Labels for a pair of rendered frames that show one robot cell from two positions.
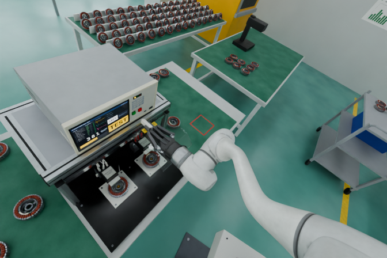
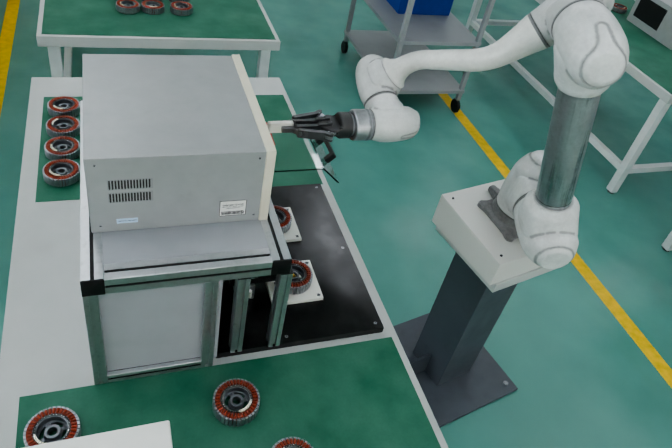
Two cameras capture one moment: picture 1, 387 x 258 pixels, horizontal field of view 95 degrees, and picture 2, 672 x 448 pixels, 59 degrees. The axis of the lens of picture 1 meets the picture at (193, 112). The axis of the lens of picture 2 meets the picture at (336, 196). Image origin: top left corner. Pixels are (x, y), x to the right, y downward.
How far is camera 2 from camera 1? 1.23 m
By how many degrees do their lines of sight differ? 37
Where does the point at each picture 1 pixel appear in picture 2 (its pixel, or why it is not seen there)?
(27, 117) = (133, 248)
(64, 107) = (233, 141)
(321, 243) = (550, 10)
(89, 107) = (251, 124)
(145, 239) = not seen: hidden behind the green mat
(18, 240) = (284, 432)
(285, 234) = (529, 37)
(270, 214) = (510, 41)
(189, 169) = (388, 119)
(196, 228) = not seen: hidden behind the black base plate
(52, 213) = (268, 380)
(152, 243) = not seen: hidden behind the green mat
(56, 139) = (216, 230)
